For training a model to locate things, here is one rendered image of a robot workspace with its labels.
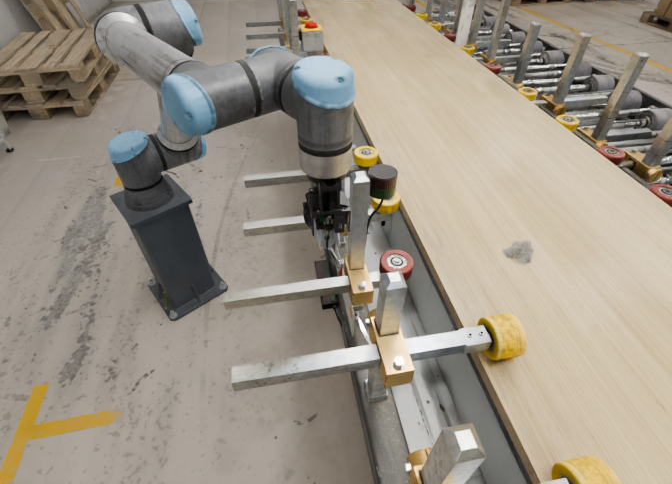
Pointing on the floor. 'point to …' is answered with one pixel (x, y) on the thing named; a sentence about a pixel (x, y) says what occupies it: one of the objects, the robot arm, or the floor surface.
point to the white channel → (467, 12)
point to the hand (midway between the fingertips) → (326, 240)
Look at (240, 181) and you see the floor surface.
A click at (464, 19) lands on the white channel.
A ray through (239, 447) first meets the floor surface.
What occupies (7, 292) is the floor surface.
